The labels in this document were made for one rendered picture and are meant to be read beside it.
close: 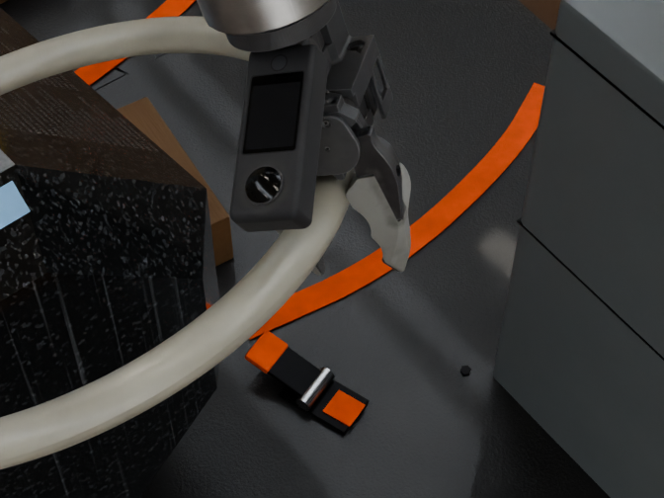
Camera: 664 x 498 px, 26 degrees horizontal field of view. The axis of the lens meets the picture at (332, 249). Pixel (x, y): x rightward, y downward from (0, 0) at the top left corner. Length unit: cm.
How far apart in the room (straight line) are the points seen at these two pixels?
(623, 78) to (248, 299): 83
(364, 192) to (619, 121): 77
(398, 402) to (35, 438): 145
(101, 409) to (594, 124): 98
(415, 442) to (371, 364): 15
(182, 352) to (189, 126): 176
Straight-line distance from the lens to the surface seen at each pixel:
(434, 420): 226
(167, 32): 119
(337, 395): 226
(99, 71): 271
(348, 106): 90
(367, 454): 223
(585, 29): 164
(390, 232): 95
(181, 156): 241
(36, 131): 168
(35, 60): 124
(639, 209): 173
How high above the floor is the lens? 200
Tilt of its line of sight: 55 degrees down
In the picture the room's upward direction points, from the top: straight up
